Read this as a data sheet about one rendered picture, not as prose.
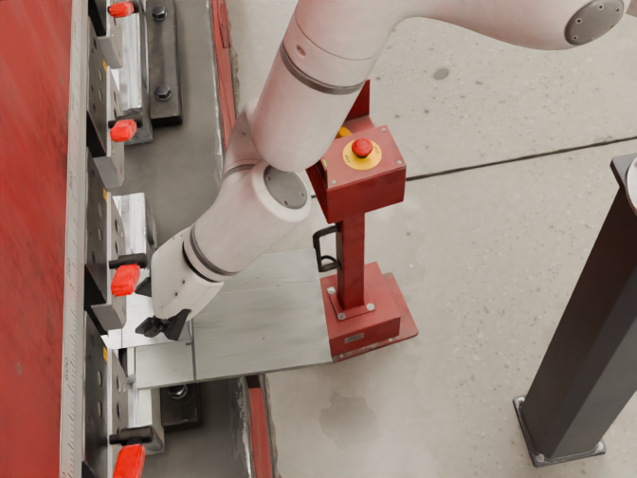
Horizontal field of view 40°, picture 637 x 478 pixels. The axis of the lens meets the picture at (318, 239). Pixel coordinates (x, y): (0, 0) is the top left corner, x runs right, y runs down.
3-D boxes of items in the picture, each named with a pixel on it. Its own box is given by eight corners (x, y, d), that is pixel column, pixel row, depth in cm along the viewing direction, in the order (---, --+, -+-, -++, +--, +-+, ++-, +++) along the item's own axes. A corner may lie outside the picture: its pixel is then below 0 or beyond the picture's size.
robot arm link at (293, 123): (285, -32, 89) (212, 158, 112) (282, 72, 79) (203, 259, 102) (366, -8, 91) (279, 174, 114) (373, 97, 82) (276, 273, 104)
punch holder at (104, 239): (127, 335, 100) (89, 264, 86) (53, 345, 99) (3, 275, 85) (125, 227, 108) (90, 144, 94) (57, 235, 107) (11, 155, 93)
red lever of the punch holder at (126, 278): (135, 280, 87) (145, 249, 96) (94, 285, 87) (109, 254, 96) (137, 297, 87) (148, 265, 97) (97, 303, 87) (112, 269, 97)
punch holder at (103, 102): (125, 193, 110) (91, 109, 96) (58, 202, 110) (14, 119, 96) (123, 104, 118) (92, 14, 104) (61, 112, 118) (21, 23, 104)
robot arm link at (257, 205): (197, 197, 108) (191, 257, 102) (257, 137, 100) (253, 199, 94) (253, 223, 112) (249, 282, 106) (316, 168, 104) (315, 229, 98)
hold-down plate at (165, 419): (202, 428, 125) (198, 420, 122) (164, 432, 125) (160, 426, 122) (191, 250, 141) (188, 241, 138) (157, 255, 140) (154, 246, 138)
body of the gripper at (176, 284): (186, 209, 109) (142, 251, 116) (190, 279, 103) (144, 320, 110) (236, 224, 113) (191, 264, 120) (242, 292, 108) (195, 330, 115)
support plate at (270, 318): (332, 364, 117) (332, 361, 116) (137, 391, 116) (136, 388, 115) (315, 250, 126) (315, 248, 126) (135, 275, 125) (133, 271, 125)
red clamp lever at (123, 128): (131, 126, 97) (141, 112, 107) (95, 131, 97) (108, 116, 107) (134, 141, 98) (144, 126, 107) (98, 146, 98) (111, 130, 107)
